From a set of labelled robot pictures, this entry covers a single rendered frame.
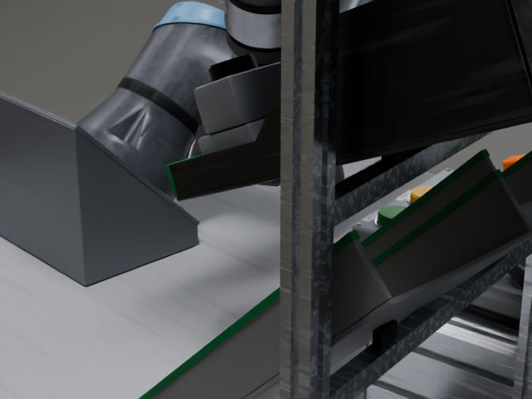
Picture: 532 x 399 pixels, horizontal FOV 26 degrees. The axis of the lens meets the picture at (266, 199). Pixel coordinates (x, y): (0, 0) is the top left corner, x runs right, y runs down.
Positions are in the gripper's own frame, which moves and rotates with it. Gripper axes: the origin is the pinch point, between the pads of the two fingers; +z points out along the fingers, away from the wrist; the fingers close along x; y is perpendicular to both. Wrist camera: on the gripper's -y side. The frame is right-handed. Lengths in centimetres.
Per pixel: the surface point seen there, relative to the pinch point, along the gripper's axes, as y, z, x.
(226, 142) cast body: -27.8, -35.6, 0.2
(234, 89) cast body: -26.8, -39.1, -0.3
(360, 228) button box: 3.5, 8.3, -9.9
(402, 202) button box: 10.1, 11.0, -14.7
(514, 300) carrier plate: -11.6, -0.5, -23.8
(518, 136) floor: 233, 219, -77
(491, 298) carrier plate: -11.5, -0.3, -21.7
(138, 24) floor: 370, 288, 92
